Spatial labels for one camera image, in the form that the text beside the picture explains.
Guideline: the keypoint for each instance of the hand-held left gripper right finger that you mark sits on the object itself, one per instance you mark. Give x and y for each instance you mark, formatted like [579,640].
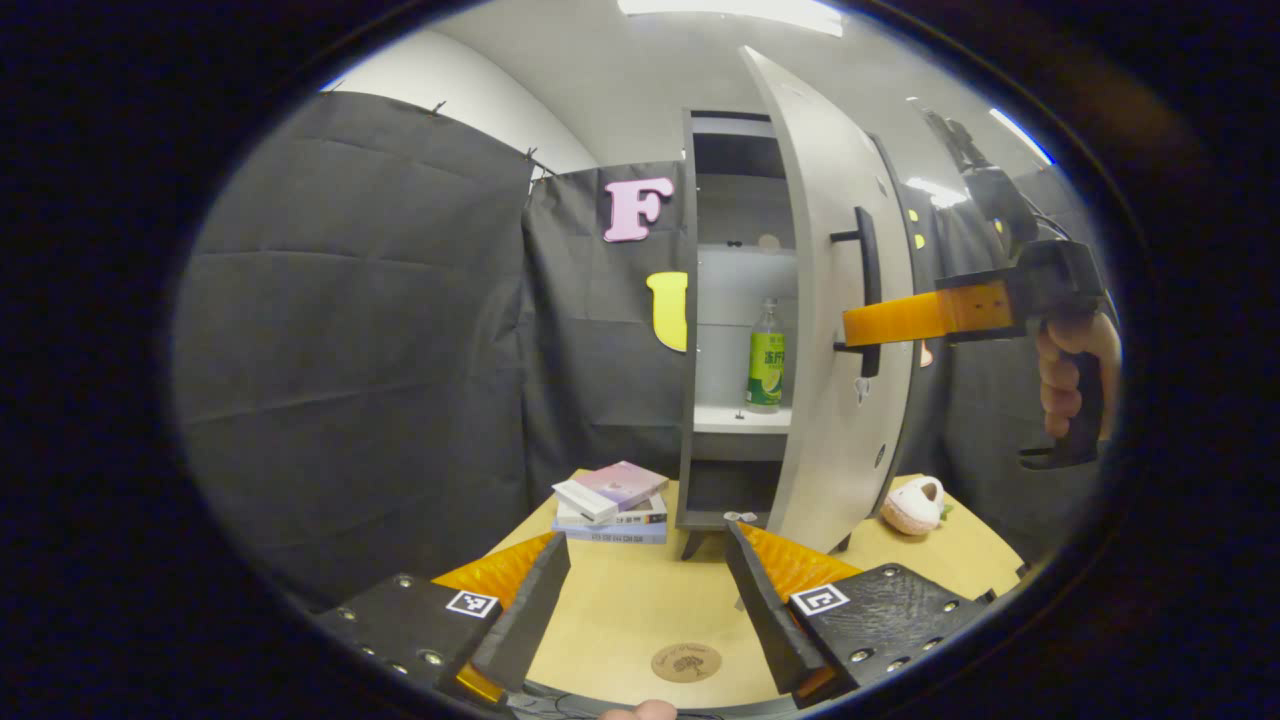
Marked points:
[765,620]

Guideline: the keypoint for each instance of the grey cabinet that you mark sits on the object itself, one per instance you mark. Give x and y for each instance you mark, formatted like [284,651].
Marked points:
[735,270]

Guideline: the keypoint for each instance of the pink white plush toy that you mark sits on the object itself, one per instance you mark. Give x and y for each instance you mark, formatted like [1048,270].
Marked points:
[910,508]

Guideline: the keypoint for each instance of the black backdrop cloth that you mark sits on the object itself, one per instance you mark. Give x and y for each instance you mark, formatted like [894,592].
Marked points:
[350,350]

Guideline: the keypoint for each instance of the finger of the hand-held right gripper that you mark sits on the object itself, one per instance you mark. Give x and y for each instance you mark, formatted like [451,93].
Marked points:
[900,318]

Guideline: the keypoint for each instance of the round brown coaster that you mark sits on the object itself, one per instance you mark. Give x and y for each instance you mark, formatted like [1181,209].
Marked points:
[686,662]

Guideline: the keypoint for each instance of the white book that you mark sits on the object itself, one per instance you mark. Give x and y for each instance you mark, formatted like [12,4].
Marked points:
[640,517]

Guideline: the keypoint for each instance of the blue book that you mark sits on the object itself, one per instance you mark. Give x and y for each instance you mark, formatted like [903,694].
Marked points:
[610,535]

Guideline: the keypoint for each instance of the white cabinet door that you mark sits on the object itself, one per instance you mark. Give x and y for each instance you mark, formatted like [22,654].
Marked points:
[830,450]

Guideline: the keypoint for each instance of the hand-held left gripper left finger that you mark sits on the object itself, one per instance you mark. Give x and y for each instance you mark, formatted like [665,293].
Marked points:
[530,620]

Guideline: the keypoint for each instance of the green label plastic bottle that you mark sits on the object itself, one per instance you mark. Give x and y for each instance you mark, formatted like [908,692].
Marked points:
[765,370]

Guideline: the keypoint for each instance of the wide ceiling light panel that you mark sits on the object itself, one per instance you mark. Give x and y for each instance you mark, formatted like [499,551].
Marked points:
[730,12]

